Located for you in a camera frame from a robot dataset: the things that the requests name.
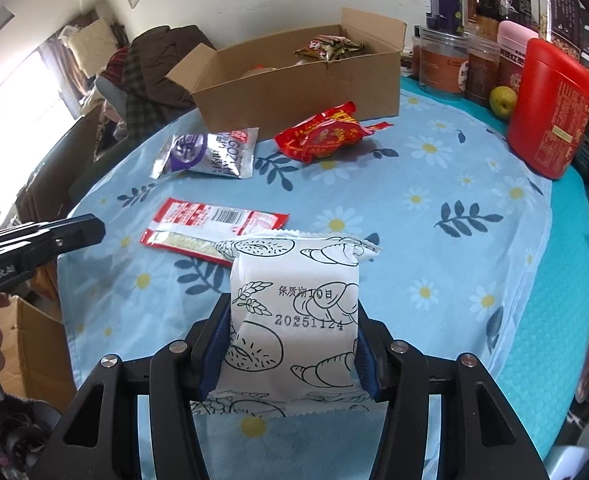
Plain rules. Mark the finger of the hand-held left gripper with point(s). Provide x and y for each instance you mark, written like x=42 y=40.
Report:
x=74 y=235

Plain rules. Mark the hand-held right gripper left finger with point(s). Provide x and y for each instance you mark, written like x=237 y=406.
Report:
x=214 y=355

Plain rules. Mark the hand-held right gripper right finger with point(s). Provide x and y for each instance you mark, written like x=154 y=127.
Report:
x=367 y=360

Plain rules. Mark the white bread packet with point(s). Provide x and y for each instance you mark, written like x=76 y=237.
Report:
x=294 y=310

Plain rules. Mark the red white packet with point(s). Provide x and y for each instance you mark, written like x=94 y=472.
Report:
x=199 y=220

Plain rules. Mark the purple silver snack packet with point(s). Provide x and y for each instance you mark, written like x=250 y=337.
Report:
x=209 y=155

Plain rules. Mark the red snack packet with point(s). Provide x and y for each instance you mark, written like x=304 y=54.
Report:
x=319 y=135

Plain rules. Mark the brown cardboard box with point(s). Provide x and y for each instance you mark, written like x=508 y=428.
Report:
x=299 y=95

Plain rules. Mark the green snack packet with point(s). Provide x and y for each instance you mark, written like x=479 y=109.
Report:
x=329 y=49

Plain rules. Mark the brown wooden desk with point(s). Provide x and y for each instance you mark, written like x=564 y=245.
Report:
x=59 y=170

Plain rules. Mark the large cardboard carton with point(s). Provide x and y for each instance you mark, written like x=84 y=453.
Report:
x=34 y=355

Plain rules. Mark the light blue floral tablecloth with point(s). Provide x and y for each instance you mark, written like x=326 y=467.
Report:
x=399 y=240

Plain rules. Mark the plaid garment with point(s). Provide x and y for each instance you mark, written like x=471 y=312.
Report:
x=137 y=105

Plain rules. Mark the grey chair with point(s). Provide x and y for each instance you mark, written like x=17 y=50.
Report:
x=112 y=95

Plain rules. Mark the brown curtain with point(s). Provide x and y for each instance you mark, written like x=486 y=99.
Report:
x=62 y=75

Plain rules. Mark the pile of clothes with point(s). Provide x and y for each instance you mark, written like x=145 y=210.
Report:
x=112 y=67

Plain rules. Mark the brown coat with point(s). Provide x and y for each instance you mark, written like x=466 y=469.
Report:
x=169 y=65

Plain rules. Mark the teal table mat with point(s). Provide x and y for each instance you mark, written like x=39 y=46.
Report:
x=564 y=285

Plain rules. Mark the yellow-green fruit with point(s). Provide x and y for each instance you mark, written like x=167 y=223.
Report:
x=503 y=102

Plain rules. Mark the jar of red-brown contents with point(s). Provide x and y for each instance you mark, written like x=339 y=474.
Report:
x=442 y=65

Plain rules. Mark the brown bottle black cap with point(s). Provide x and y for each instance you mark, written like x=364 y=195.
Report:
x=416 y=55

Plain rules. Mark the red canister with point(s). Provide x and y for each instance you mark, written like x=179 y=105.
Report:
x=549 y=110

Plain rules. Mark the jar of brown contents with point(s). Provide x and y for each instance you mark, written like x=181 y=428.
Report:
x=483 y=72

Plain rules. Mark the pink bottle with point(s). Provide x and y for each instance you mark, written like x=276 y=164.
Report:
x=516 y=45

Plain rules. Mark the black nut packet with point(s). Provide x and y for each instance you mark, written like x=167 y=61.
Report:
x=559 y=5

